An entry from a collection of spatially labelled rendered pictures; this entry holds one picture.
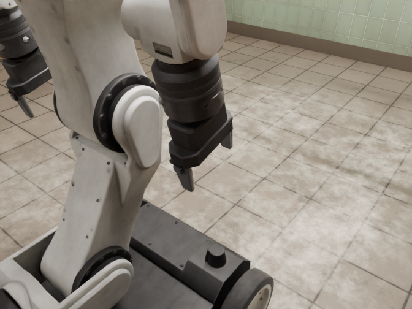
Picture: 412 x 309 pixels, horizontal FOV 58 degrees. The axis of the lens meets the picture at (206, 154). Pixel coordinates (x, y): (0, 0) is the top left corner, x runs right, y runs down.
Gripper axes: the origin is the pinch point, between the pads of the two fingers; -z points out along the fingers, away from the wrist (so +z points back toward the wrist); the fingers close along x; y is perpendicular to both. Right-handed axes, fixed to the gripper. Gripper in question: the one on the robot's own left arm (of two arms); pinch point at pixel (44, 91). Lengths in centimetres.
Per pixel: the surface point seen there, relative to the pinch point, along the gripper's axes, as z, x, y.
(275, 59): -103, 177, 42
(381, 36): -93, 214, -17
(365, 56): -107, 209, -10
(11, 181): -57, -7, 58
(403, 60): -104, 209, -35
